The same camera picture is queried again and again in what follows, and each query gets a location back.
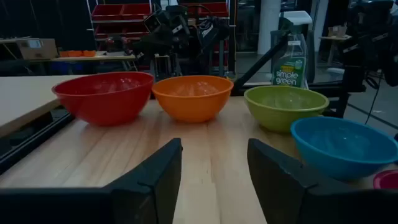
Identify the green plastic bowl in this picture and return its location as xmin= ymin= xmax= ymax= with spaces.
xmin=243 ymin=85 xmax=330 ymax=133

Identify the orange plastic bowl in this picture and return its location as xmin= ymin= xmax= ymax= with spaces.
xmin=151 ymin=75 xmax=234 ymax=123

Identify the black background equipment stand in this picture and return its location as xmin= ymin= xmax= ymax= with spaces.
xmin=338 ymin=0 xmax=398 ymax=88

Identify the green cleaner spray bottle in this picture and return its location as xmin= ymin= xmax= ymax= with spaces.
xmin=271 ymin=11 xmax=313 ymax=90

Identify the small background table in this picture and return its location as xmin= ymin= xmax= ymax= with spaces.
xmin=319 ymin=34 xmax=352 ymax=67

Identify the small pink plastic bowl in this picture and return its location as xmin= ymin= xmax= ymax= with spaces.
xmin=373 ymin=169 xmax=398 ymax=190

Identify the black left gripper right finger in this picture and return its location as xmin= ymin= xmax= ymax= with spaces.
xmin=248 ymin=138 xmax=398 ymax=224

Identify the wooden background workbench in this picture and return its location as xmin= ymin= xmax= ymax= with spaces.
xmin=29 ymin=54 xmax=137 ymax=72

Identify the blue plastic bowl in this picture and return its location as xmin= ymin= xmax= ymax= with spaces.
xmin=290 ymin=116 xmax=398 ymax=182

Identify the large red plastic bowl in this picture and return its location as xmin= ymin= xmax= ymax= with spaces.
xmin=52 ymin=71 xmax=155 ymax=127

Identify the light wooden shelf board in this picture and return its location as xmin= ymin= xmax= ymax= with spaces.
xmin=0 ymin=74 xmax=88 ymax=138

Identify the cardboard box with label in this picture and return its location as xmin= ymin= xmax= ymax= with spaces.
xmin=17 ymin=37 xmax=59 ymax=60

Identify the small cardboard box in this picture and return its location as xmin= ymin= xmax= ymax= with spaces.
xmin=328 ymin=25 xmax=348 ymax=38

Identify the hanging black cable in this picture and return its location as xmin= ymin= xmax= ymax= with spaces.
xmin=364 ymin=70 xmax=384 ymax=126

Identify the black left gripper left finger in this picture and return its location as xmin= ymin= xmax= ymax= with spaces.
xmin=0 ymin=138 xmax=183 ymax=224

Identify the white round pillar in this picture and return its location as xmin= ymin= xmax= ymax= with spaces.
xmin=257 ymin=0 xmax=282 ymax=55

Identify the red storage bin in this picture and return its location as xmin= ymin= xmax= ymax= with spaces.
xmin=91 ymin=4 xmax=123 ymax=21
xmin=180 ymin=2 xmax=229 ymax=18
xmin=121 ymin=3 xmax=153 ymax=21
xmin=95 ymin=23 xmax=150 ymax=39

